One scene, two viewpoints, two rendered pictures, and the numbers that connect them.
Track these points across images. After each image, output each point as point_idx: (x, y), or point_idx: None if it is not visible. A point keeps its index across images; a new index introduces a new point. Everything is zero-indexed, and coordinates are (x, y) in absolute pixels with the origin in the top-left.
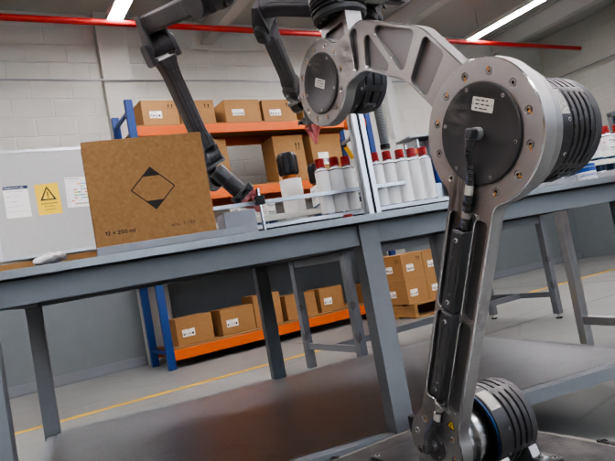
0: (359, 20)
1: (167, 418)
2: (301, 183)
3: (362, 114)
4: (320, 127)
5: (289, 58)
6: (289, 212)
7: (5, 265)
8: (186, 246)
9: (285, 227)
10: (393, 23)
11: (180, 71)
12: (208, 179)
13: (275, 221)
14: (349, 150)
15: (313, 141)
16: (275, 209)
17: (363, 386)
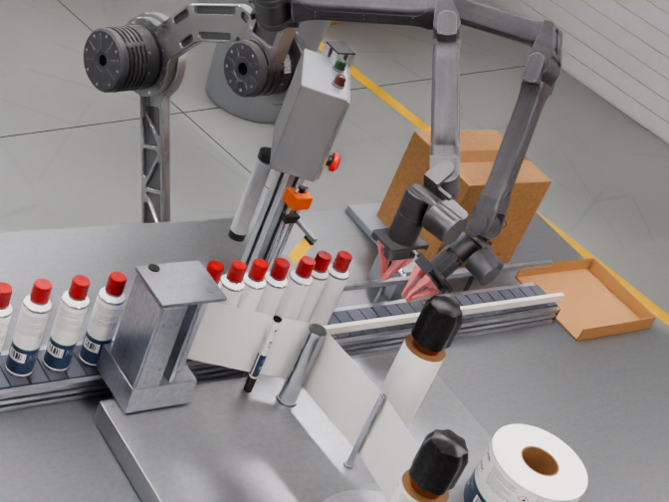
0: (247, 5)
1: None
2: (400, 350)
3: (276, 170)
4: (377, 247)
5: (432, 108)
6: (372, 319)
7: (578, 259)
8: None
9: (312, 212)
10: (217, 3)
11: (517, 101)
12: (395, 172)
13: (472, 476)
14: (300, 245)
15: (390, 276)
16: (484, 462)
17: None
